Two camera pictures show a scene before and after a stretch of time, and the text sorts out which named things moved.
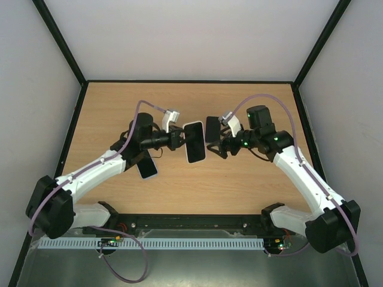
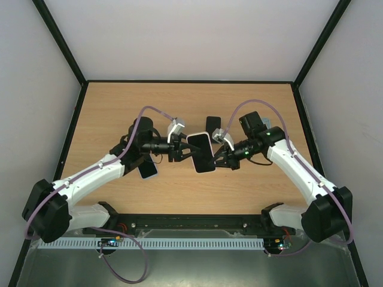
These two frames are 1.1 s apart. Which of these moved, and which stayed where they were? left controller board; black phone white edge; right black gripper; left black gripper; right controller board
Moved: left black gripper; black phone white edge; right black gripper
Stayed: left controller board; right controller board
